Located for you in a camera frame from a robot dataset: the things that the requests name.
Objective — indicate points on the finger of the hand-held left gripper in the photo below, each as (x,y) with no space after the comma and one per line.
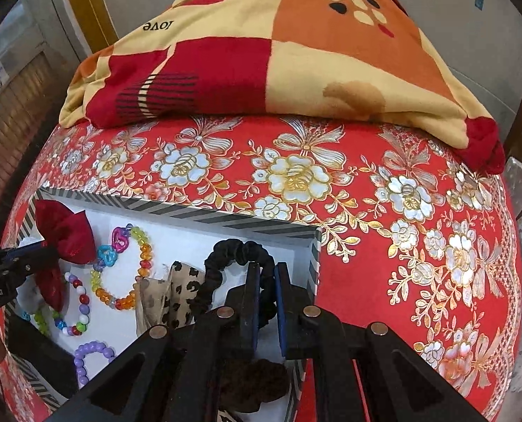
(32,266)
(27,251)

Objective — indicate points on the wooden door frame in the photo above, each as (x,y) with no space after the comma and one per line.
(91,4)

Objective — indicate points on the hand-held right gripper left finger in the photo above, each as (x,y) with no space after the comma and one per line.
(254,303)

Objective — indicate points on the black scrunchie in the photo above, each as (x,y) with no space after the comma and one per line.
(212,272)

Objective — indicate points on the striped cardboard box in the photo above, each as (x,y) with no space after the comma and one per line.
(190,237)

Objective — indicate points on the red velvet scrunchie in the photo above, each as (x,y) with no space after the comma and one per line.
(67,233)

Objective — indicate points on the red floral tablecloth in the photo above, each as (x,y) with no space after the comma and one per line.
(419,250)

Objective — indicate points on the orange red patterned blanket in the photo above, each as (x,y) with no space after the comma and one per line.
(287,74)

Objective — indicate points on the brown scrunchie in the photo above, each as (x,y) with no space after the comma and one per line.
(261,378)

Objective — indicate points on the leopard print bow scrunchie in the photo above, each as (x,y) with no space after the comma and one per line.
(181,285)

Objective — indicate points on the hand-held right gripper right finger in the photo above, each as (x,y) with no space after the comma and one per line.
(282,307)

